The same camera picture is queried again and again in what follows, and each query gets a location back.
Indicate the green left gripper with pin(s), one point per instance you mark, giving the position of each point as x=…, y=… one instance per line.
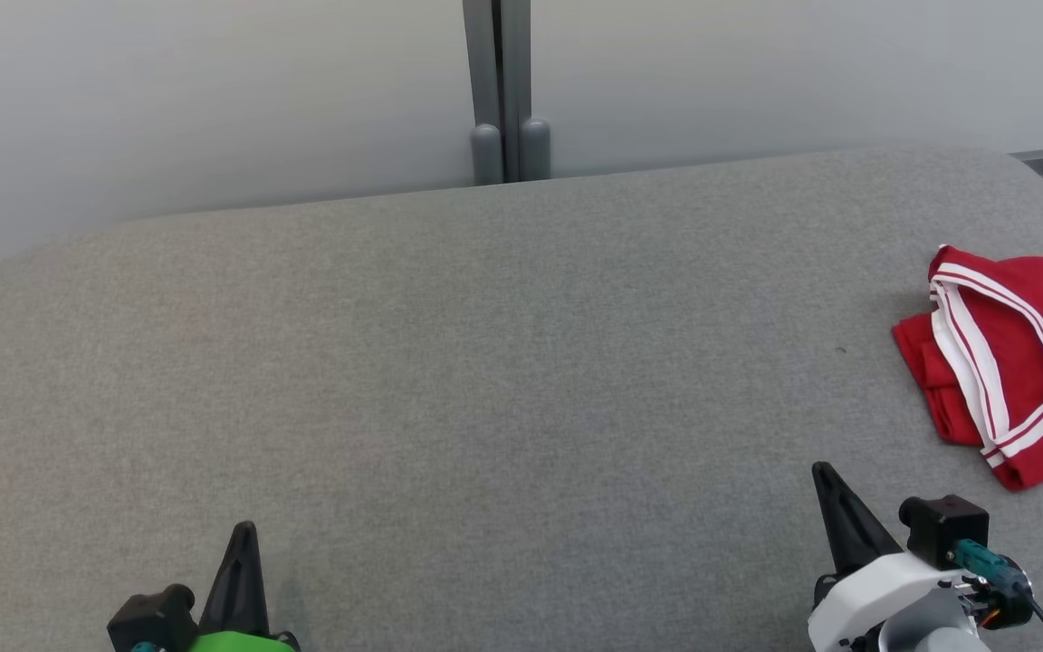
x=241, y=643

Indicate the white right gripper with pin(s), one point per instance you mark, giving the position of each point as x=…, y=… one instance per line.
x=865, y=598

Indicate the red shorts with white stripes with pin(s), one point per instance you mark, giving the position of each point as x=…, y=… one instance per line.
x=924, y=371

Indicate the red white jersey shirt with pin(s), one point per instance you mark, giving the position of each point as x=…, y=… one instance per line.
x=1028, y=362

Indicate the black round right wrist motor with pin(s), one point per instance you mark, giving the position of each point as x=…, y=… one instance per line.
x=1006, y=611

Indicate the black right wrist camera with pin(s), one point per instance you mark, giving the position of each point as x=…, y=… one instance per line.
x=942, y=530

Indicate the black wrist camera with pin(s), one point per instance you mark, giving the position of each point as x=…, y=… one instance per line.
x=150, y=616
x=942, y=530

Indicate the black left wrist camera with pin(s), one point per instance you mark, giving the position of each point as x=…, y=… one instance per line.
x=150, y=616

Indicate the teal left camera connector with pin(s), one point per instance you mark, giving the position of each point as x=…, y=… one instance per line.
x=146, y=647

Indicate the teal camera connector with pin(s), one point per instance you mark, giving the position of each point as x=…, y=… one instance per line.
x=983, y=560
x=146, y=647

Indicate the teal right camera connector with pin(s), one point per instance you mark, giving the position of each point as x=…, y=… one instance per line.
x=983, y=560

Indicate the grey partition post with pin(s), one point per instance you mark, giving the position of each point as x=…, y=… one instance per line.
x=526, y=91
x=483, y=91

